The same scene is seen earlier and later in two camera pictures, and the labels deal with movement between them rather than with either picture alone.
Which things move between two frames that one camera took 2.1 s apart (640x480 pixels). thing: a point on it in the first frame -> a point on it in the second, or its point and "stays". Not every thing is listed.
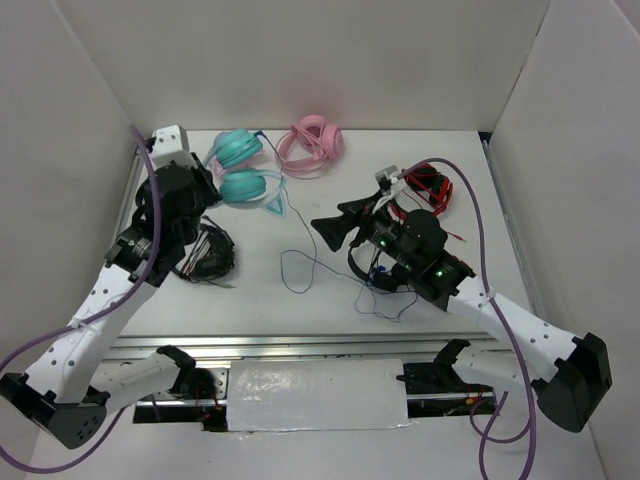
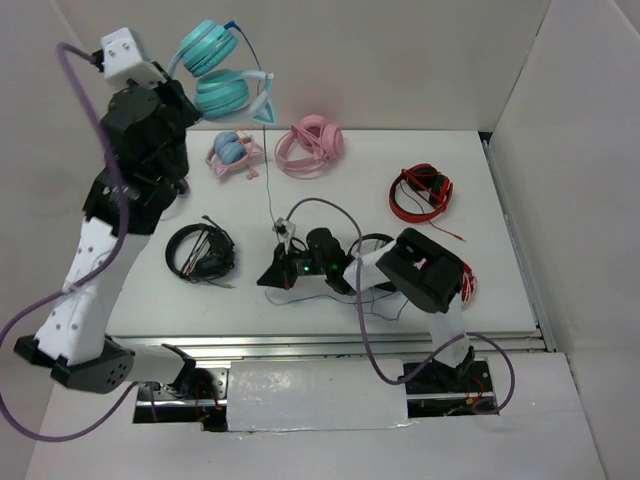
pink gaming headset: [308, 146] stays
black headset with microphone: [212, 257] stays
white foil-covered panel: [316, 395] stays
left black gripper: [210, 194] -> [173, 90]
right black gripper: [334, 229] -> [280, 274]
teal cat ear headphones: [235, 154] -> [222, 94]
